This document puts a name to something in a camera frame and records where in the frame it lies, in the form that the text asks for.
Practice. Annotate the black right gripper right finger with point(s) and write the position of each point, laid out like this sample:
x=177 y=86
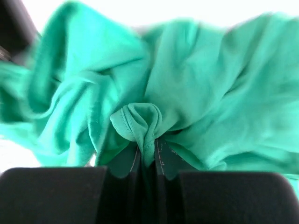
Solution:
x=188 y=196

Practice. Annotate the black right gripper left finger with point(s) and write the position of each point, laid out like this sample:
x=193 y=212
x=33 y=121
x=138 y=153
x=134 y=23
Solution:
x=106 y=194

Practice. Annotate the green tank top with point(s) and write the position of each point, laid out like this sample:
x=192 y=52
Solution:
x=223 y=100

